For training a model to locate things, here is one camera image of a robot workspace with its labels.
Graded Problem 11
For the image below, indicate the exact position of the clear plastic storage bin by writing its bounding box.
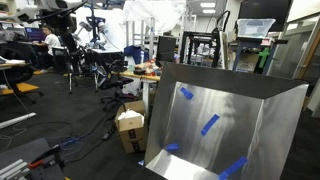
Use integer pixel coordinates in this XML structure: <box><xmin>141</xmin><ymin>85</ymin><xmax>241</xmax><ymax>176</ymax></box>
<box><xmin>236</xmin><ymin>18</ymin><xmax>277</xmax><ymax>39</ymax></box>

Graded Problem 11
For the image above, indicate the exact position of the computer monitor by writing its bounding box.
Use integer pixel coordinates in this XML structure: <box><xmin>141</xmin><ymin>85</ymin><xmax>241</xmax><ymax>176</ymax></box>
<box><xmin>24</xmin><ymin>26</ymin><xmax>47</xmax><ymax>43</ymax></box>

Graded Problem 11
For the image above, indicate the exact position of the black camera tripod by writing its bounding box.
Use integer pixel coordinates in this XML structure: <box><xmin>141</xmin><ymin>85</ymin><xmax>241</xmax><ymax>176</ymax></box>
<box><xmin>63</xmin><ymin>46</ymin><xmax>79</xmax><ymax>95</ymax></box>

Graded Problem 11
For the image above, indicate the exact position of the long blue tape strip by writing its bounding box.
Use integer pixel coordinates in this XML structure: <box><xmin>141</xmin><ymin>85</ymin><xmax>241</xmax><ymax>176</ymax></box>
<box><xmin>218</xmin><ymin>155</ymin><xmax>249</xmax><ymax>180</ymax></box>
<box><xmin>200</xmin><ymin>113</ymin><xmax>221</xmax><ymax>137</ymax></box>

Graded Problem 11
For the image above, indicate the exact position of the wooden top desk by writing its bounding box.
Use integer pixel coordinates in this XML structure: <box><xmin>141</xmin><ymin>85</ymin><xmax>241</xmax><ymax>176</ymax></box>
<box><xmin>119</xmin><ymin>70</ymin><xmax>161</xmax><ymax>121</ymax></box>

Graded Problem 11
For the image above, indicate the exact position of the green cross shaped object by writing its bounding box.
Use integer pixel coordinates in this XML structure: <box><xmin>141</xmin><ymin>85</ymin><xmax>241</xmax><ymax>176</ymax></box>
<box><xmin>257</xmin><ymin>47</ymin><xmax>271</xmax><ymax>70</ymax></box>

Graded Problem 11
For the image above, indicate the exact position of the black power strip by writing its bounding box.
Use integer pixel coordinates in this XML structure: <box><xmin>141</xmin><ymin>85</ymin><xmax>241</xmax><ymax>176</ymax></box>
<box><xmin>101</xmin><ymin>125</ymin><xmax>118</xmax><ymax>141</ymax></box>

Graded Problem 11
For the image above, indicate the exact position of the large metal sheet hopper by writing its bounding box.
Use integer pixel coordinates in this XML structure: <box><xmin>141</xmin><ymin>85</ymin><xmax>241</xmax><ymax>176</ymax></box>
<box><xmin>144</xmin><ymin>61</ymin><xmax>310</xmax><ymax>180</ymax></box>

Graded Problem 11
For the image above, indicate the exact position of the blue metal cart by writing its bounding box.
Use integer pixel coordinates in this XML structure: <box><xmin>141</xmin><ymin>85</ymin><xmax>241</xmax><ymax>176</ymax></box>
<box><xmin>231</xmin><ymin>37</ymin><xmax>281</xmax><ymax>74</ymax></box>

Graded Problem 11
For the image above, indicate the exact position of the grey aluminium extrusion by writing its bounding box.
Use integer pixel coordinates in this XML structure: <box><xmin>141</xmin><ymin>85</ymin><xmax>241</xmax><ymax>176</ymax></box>
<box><xmin>0</xmin><ymin>158</ymin><xmax>31</xmax><ymax>180</ymax></box>

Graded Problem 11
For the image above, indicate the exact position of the short blue tape strip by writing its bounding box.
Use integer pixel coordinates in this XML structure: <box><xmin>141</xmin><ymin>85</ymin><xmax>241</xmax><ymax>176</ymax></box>
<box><xmin>179</xmin><ymin>86</ymin><xmax>195</xmax><ymax>101</ymax></box>

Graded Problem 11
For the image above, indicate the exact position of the orange handled clamp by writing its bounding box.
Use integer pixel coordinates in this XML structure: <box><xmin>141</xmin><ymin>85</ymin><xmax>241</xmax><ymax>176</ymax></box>
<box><xmin>27</xmin><ymin>159</ymin><xmax>45</xmax><ymax>170</ymax></box>

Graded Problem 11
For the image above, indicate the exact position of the black metal frame rack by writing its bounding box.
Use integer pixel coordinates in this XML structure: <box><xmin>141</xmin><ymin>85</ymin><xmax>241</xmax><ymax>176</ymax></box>
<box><xmin>179</xmin><ymin>30</ymin><xmax>222</xmax><ymax>68</ymax></box>

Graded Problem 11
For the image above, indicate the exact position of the person in white shirt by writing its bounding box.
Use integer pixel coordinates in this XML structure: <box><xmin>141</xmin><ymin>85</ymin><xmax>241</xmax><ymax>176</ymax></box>
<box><xmin>32</xmin><ymin>24</ymin><xmax>62</xmax><ymax>75</ymax></box>

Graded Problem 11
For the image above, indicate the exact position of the white draped cloth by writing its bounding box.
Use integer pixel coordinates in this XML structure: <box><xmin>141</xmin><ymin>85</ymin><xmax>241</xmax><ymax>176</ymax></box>
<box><xmin>122</xmin><ymin>0</ymin><xmax>187</xmax><ymax>35</ymax></box>

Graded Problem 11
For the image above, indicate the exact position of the yellow floor mat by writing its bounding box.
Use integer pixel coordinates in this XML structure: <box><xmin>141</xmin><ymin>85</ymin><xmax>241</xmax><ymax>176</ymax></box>
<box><xmin>1</xmin><ymin>82</ymin><xmax>41</xmax><ymax>97</ymax></box>

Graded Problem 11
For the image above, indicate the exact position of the open cardboard box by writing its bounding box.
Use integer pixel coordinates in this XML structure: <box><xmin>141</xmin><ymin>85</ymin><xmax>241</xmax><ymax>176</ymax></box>
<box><xmin>114</xmin><ymin>100</ymin><xmax>149</xmax><ymax>154</ymax></box>

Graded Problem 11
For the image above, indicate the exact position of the black overhead camera rig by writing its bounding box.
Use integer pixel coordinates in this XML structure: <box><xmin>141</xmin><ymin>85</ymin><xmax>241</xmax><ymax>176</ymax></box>
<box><xmin>13</xmin><ymin>0</ymin><xmax>88</xmax><ymax>25</ymax></box>

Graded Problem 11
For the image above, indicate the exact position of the blue bag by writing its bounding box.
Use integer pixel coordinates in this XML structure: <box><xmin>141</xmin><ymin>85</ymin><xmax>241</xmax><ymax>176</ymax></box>
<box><xmin>123</xmin><ymin>45</ymin><xmax>150</xmax><ymax>66</ymax></box>

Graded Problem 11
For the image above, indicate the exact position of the white packing paper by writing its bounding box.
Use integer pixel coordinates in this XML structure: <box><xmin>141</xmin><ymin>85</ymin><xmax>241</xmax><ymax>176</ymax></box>
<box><xmin>117</xmin><ymin>108</ymin><xmax>145</xmax><ymax>121</ymax></box>

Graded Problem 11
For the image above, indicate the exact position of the white floor rail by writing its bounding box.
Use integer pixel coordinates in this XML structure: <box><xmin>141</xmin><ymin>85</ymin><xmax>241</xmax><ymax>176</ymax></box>
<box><xmin>0</xmin><ymin>112</ymin><xmax>37</xmax><ymax>130</ymax></box>

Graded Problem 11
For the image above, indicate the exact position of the black computer tower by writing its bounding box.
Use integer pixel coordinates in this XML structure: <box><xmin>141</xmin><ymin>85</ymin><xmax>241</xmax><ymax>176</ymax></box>
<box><xmin>155</xmin><ymin>35</ymin><xmax>177</xmax><ymax>63</ymax></box>

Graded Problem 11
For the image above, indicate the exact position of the black wall display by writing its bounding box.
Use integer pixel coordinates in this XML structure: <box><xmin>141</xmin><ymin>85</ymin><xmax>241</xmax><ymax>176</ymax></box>
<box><xmin>237</xmin><ymin>0</ymin><xmax>293</xmax><ymax>24</ymax></box>

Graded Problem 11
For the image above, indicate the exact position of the small blue tape piece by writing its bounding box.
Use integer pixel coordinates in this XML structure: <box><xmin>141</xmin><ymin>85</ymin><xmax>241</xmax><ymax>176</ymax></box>
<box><xmin>165</xmin><ymin>143</ymin><xmax>180</xmax><ymax>152</ymax></box>

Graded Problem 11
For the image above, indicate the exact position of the black round seat chair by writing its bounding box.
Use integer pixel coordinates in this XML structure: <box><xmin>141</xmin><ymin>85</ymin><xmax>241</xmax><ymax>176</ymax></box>
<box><xmin>0</xmin><ymin>42</ymin><xmax>45</xmax><ymax>105</ymax></box>

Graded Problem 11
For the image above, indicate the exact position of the blue cable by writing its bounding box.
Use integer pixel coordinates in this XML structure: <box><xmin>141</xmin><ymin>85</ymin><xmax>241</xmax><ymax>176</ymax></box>
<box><xmin>58</xmin><ymin>133</ymin><xmax>88</xmax><ymax>152</ymax></box>

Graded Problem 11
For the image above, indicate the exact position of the black office chair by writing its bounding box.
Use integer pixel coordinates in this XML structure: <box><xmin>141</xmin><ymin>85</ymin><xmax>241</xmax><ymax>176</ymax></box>
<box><xmin>84</xmin><ymin>49</ymin><xmax>138</xmax><ymax>112</ymax></box>

